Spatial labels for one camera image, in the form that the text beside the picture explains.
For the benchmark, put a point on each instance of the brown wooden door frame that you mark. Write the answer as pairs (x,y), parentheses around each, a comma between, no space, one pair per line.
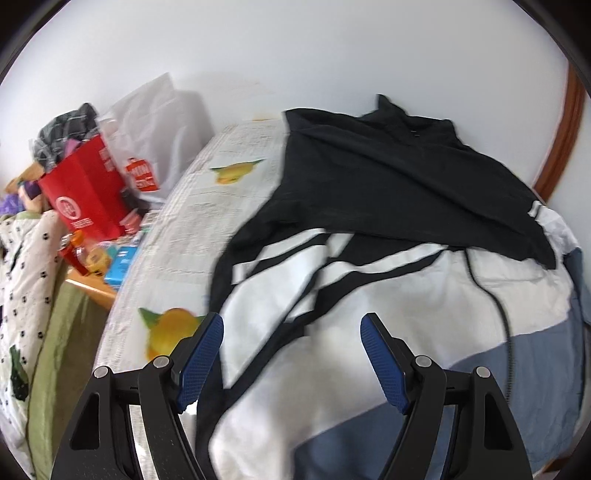
(565,138)

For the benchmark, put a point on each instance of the red paper bag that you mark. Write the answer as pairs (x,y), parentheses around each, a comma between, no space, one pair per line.
(87,194)

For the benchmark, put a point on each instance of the purple cloth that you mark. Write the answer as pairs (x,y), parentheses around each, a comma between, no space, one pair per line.
(21,198)

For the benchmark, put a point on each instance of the dark plaid cloth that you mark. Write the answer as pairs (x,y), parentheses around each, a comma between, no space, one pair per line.
(60,134)

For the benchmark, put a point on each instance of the black white colour-block jacket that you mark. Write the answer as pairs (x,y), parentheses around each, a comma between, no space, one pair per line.
(392,184)

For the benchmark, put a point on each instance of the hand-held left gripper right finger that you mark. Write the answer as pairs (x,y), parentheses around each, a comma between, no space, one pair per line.
(381,360)

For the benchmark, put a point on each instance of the blue box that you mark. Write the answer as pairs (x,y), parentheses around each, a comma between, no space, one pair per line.
(121,265)

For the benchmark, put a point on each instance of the orange capped bottle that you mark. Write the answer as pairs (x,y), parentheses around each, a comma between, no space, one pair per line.
(76,251)

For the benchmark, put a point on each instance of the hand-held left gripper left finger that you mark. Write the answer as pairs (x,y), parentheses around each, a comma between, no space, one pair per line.
(203,355)

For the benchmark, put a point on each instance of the white dotted blanket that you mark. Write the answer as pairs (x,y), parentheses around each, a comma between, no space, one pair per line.
(27,277)

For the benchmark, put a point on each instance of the white plastic bag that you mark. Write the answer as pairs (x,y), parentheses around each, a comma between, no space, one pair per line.
(161,120)

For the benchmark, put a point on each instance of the wooden side table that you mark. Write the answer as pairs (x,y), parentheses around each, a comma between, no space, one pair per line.
(92,288)

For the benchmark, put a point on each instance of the newspaper fruit print tablecloth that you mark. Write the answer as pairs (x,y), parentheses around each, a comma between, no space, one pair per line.
(194,221)

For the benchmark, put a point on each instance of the green bed sheet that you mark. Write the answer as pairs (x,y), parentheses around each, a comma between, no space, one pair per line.
(60,346)

